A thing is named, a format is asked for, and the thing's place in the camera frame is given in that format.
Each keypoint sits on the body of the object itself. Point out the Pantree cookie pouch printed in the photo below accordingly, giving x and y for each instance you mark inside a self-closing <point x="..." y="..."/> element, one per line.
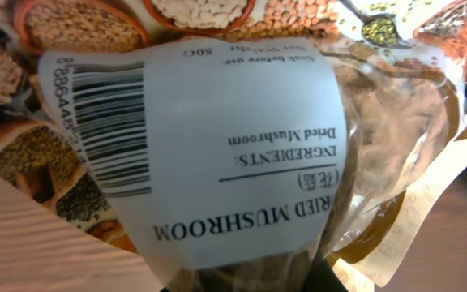
<point x="237" y="145"/>

